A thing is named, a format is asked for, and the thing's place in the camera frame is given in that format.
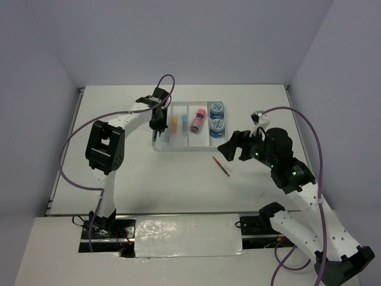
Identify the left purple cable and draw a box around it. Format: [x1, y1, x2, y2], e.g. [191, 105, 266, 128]
[58, 73, 176, 254]

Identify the white divided organizer tray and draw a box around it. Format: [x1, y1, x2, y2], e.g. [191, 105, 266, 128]
[152, 101, 226, 151]

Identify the red pen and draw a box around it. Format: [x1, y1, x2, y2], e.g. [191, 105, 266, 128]
[212, 156, 230, 177]

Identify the silver foil tape patch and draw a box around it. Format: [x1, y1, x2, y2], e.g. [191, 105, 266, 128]
[134, 214, 244, 258]

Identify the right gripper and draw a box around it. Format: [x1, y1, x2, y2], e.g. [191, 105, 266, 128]
[217, 126, 276, 167]

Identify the right camera mount white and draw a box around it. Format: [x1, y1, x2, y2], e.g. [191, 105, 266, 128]
[250, 111, 270, 136]

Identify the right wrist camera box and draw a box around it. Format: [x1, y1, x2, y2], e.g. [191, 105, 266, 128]
[251, 111, 263, 125]

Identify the clear pen cap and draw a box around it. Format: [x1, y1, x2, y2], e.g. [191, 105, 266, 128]
[223, 164, 233, 173]

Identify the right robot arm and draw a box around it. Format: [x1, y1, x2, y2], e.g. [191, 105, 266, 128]
[217, 128, 375, 285]

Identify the pink tube of markers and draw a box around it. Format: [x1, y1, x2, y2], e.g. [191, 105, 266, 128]
[189, 109, 206, 133]

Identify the blue highlighter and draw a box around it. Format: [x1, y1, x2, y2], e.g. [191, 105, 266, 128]
[182, 123, 188, 137]

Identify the blue highlighter cap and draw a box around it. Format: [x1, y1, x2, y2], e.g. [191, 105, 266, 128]
[182, 114, 188, 124]

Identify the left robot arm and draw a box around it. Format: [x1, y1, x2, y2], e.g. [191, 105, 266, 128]
[85, 87, 169, 238]

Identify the blue jar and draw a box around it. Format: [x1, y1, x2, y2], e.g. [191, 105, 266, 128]
[210, 119, 225, 138]
[210, 101, 224, 119]

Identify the orange highlighter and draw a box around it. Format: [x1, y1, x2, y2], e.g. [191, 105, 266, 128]
[171, 122, 178, 139]

